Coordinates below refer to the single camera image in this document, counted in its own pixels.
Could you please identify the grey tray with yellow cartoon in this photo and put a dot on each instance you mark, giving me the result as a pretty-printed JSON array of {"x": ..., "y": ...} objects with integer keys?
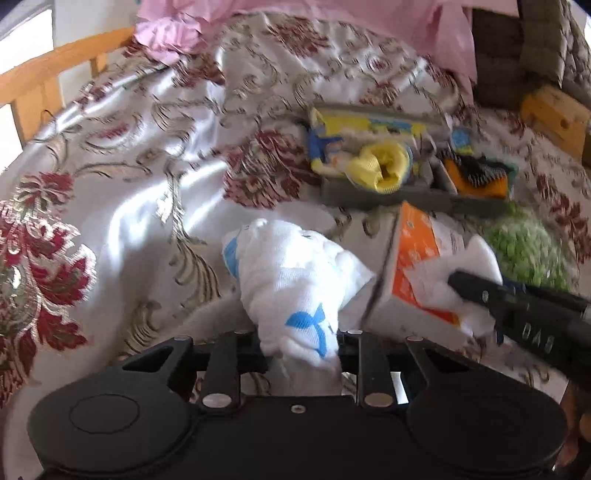
[{"x": 369, "y": 196}]

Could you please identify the wooden bed frame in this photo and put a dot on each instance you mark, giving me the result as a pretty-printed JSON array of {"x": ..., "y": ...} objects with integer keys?
[{"x": 549, "y": 110}]

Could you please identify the orange container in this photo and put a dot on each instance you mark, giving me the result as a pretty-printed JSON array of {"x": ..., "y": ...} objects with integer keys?
[{"x": 491, "y": 188}]

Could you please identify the yellow sock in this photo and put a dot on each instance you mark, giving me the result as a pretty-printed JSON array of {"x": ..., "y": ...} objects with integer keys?
[{"x": 383, "y": 161}]

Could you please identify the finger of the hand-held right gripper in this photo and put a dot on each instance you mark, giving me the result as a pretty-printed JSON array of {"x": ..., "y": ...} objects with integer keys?
[{"x": 480, "y": 293}]

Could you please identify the white window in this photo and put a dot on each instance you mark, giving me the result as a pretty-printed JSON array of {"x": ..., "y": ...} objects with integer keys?
[{"x": 27, "y": 23}]

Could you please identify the green plant in clear bag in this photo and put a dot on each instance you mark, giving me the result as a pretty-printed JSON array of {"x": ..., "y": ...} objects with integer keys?
[{"x": 526, "y": 244}]

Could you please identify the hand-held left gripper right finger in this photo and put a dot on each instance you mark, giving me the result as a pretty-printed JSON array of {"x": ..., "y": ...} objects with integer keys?
[{"x": 351, "y": 355}]

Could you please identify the pink sheet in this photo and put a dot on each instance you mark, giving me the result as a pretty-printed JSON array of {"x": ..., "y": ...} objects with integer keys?
[{"x": 415, "y": 27}]

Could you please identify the floral satin blanket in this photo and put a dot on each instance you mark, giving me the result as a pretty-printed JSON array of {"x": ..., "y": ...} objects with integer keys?
[{"x": 115, "y": 184}]

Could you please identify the white printed sock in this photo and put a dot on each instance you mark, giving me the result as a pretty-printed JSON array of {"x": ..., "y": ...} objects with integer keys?
[{"x": 295, "y": 277}]

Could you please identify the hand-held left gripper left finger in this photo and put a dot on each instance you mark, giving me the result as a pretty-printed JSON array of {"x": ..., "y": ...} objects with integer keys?
[{"x": 251, "y": 357}]

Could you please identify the black striped sock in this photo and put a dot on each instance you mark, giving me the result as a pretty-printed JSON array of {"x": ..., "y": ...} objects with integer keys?
[{"x": 475, "y": 170}]

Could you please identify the orange and white box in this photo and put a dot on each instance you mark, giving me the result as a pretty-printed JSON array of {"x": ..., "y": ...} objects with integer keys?
[{"x": 415, "y": 240}]

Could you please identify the plain white sock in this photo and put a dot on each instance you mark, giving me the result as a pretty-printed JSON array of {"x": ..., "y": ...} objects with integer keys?
[{"x": 480, "y": 258}]

